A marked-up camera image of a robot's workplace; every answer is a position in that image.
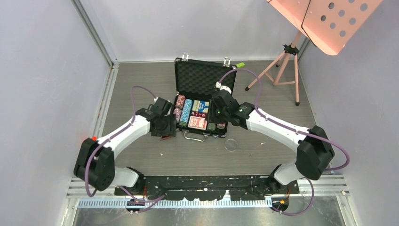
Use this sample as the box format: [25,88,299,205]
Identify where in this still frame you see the purple chip stack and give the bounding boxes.
[173,108,182,123]

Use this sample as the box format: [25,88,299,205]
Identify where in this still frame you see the red playing card deck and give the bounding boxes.
[187,116,207,130]

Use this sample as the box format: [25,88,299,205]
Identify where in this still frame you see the light blue chip row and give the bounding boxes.
[179,99,193,127]

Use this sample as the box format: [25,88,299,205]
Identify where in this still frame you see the clear round disc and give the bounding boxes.
[224,138,238,152]

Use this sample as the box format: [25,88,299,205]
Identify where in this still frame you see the black poker set case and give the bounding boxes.
[174,54,237,138]

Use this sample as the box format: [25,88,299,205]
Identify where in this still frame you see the red black triangle dealer button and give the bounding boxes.
[161,136,172,141]

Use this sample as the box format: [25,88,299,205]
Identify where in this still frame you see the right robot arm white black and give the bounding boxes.
[211,90,335,193]

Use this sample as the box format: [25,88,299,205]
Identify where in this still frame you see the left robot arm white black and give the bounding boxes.
[73,97,176,195]

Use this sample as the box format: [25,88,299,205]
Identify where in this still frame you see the blue orange chip row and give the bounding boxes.
[216,123,226,129]

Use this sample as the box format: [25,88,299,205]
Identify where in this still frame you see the green grey chip row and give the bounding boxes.
[207,123,216,131]

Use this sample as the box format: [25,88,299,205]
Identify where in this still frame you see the blue boxed card deck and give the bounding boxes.
[192,100,210,113]

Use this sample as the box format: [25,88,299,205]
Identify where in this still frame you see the red dice in case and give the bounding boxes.
[191,112,207,118]

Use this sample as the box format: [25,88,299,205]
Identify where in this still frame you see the dark red chip stack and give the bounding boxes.
[175,95,185,109]

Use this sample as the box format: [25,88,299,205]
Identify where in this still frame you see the green block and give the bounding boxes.
[234,62,245,69]

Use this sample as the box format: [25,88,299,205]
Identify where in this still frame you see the pink music stand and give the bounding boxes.
[259,0,382,105]

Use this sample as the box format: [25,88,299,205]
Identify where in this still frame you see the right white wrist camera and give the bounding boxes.
[215,81,232,94]

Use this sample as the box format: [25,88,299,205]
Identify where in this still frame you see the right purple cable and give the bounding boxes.
[216,68,351,217]

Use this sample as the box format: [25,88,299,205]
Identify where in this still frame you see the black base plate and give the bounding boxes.
[114,175,300,201]

